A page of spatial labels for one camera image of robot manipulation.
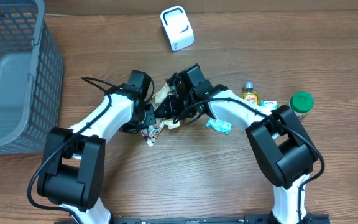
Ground brown snack wrapper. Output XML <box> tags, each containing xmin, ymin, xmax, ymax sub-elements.
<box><xmin>140</xmin><ymin>84</ymin><xmax>180</xmax><ymax>147</ymax></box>

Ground yellow liquid bottle silver cap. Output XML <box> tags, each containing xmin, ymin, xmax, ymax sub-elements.
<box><xmin>241</xmin><ymin>82</ymin><xmax>260</xmax><ymax>105</ymax></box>

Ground small teal tissue pack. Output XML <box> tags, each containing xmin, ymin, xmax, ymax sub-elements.
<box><xmin>260</xmin><ymin>100</ymin><xmax>278</xmax><ymax>110</ymax></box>

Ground green lidded jar with tissues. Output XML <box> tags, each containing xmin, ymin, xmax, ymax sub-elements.
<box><xmin>289</xmin><ymin>91</ymin><xmax>314</xmax><ymax>118</ymax></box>

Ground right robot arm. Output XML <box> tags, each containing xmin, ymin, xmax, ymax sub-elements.
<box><xmin>155</xmin><ymin>64</ymin><xmax>322</xmax><ymax>223</ymax></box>

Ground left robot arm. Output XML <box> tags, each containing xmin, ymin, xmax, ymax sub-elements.
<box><xmin>27</xmin><ymin>70</ymin><xmax>155</xmax><ymax>223</ymax></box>

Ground white barcode scanner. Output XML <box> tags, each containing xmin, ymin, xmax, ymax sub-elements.
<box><xmin>160</xmin><ymin>6</ymin><xmax>195</xmax><ymax>52</ymax></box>

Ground dark grey plastic basket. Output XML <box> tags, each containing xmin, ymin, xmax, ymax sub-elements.
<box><xmin>0</xmin><ymin>0</ymin><xmax>65</xmax><ymax>154</ymax></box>

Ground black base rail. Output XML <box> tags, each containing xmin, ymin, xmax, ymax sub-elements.
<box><xmin>54</xmin><ymin>213</ymin><xmax>331</xmax><ymax>224</ymax></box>

